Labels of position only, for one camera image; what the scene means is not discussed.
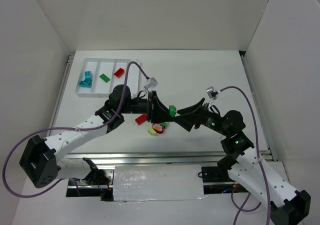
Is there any red 2x4 lego brick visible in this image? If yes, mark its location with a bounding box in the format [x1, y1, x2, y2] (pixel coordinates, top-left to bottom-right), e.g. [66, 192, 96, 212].
[135, 114, 147, 126]

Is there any red half-round lego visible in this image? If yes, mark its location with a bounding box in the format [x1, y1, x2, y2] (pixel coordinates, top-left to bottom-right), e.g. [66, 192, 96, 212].
[114, 68, 125, 78]

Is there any dark green 2x4 lego brick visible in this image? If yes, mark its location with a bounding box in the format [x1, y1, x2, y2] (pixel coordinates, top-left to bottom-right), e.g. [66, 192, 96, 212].
[99, 73, 111, 83]

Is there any teal 2x4 lego brick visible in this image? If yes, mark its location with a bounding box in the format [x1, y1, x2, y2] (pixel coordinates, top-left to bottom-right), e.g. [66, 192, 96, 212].
[79, 79, 92, 88]

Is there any teal frog lily lego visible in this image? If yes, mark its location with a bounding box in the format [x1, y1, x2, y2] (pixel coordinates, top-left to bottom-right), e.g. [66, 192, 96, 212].
[84, 70, 92, 81]

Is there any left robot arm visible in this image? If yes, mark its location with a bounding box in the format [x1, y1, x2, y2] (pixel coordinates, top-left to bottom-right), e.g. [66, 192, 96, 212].
[19, 84, 176, 189]

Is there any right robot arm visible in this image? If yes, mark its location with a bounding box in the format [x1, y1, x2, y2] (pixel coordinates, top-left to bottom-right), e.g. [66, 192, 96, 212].
[177, 99, 311, 225]

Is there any red flower print lego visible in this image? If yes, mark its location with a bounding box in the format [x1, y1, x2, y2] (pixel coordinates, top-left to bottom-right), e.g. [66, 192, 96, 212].
[151, 123, 165, 134]

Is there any green and lime lego block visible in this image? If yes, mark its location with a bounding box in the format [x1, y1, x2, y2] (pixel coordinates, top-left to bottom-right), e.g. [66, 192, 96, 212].
[160, 122, 168, 128]

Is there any lime small lego piece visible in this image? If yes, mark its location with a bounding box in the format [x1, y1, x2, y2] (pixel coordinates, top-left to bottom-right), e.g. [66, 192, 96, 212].
[147, 126, 158, 136]

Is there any white divided sorting tray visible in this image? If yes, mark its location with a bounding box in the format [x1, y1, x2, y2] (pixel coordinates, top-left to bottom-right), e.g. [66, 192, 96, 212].
[75, 57, 142, 98]

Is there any white foil-taped panel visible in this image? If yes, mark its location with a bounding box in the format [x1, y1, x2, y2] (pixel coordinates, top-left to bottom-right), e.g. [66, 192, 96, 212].
[113, 164, 205, 202]

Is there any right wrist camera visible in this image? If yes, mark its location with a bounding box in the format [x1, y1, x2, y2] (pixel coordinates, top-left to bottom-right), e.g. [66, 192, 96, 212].
[206, 86, 221, 108]

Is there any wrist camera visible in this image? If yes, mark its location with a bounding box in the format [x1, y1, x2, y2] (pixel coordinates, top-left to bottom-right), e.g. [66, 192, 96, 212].
[206, 86, 221, 108]
[143, 77, 158, 93]

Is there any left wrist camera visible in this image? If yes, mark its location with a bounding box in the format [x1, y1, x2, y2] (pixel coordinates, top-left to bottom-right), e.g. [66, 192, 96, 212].
[143, 77, 158, 93]

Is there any aluminium table rail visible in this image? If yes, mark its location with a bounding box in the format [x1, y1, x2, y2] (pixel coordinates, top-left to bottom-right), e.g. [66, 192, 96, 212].
[62, 151, 273, 168]

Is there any right side table rail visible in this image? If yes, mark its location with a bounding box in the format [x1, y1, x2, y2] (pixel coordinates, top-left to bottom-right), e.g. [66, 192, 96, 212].
[239, 51, 279, 162]

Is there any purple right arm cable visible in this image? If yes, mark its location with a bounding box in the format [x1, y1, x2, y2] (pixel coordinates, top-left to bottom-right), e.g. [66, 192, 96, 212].
[217, 85, 272, 225]

